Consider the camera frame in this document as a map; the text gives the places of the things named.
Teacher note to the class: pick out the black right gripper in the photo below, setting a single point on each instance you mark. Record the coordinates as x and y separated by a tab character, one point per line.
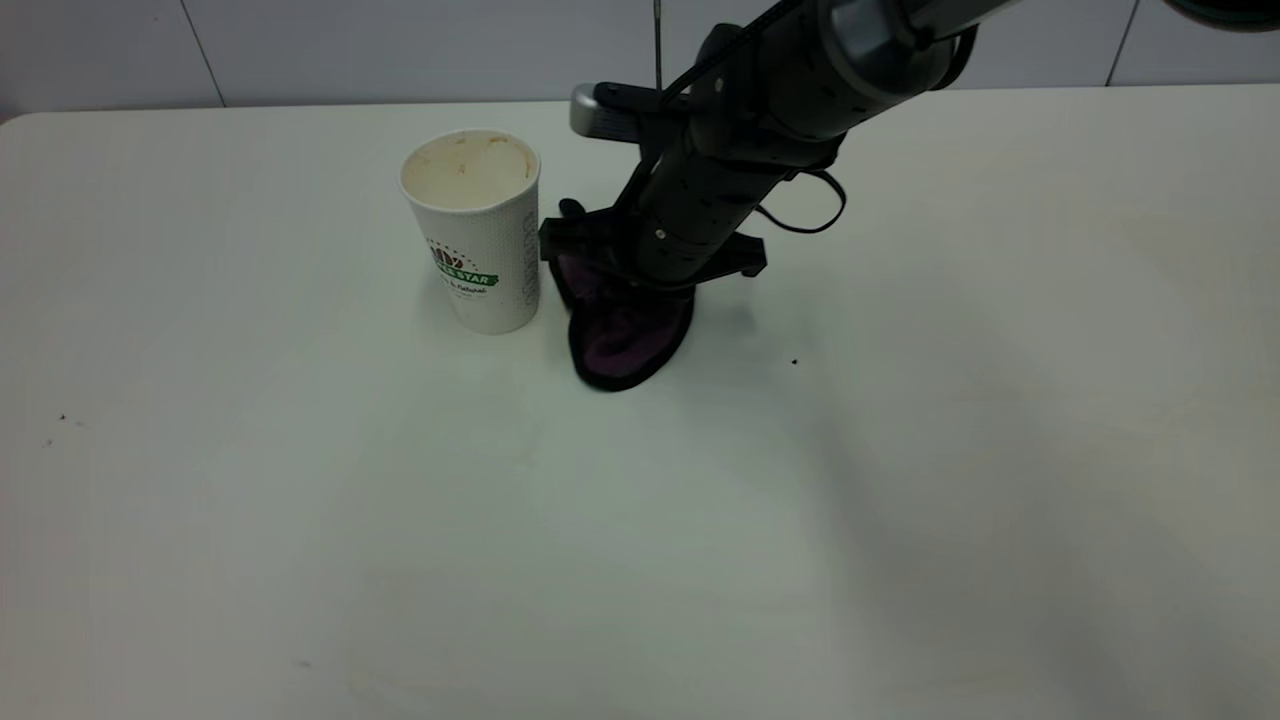
690	220

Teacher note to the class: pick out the purple cloth with black trim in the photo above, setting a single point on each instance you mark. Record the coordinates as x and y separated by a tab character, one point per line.
620	350

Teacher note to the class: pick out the white paper coffee cup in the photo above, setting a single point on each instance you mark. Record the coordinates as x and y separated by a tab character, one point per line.
480	250

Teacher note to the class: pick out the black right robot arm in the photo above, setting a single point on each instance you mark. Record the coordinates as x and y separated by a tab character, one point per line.
850	50

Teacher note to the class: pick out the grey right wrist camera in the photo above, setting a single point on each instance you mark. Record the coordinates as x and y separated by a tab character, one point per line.
605	110

